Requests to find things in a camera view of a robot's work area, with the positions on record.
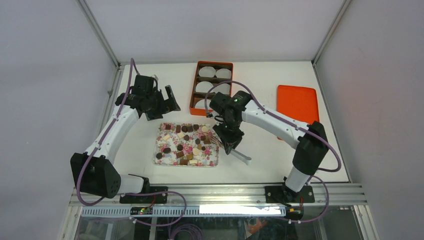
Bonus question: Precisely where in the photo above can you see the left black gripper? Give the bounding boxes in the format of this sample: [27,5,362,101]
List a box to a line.
[145,85,180,121]

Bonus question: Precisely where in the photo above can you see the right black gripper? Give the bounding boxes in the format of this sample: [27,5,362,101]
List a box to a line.
[212,117,244,154]

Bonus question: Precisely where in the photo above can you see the metal tongs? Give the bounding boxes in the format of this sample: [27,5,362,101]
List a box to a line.
[208,135,252,166]

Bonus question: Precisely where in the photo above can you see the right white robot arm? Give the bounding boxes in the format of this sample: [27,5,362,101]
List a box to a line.
[209,90,329,203]

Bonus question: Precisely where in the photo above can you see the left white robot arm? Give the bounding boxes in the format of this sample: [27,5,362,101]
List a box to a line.
[70,75,181,203]

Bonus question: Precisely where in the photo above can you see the dark heart chocolate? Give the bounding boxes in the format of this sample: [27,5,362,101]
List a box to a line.
[181,125,188,133]

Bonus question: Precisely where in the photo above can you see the dark square chocolate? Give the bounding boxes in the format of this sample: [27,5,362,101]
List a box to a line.
[187,125,194,133]

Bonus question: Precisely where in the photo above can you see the orange chocolate box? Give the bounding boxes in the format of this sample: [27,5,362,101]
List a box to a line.
[189,61,234,116]

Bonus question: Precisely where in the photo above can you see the floral tray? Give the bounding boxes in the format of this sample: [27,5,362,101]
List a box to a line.
[152,122,220,168]

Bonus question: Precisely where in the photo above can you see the white paper cup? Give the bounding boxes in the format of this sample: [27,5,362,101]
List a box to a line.
[198,66,216,78]
[213,83,231,95]
[215,68,232,79]
[194,99,211,110]
[195,81,214,93]

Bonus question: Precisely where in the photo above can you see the orange box lid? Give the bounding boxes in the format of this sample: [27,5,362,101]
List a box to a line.
[276,85,320,124]

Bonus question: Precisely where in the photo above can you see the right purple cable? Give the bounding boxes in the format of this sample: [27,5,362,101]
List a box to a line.
[203,80,343,223]

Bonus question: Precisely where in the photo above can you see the purple cable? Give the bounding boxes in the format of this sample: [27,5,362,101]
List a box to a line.
[203,80,343,223]
[76,58,188,228]

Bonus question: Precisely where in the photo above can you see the white cable duct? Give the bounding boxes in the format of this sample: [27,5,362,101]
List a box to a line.
[81,204,286,218]

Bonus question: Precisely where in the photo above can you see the aluminium rail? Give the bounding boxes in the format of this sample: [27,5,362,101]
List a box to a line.
[66,182,370,219]

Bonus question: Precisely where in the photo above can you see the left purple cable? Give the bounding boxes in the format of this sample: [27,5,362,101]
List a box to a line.
[76,58,188,228]

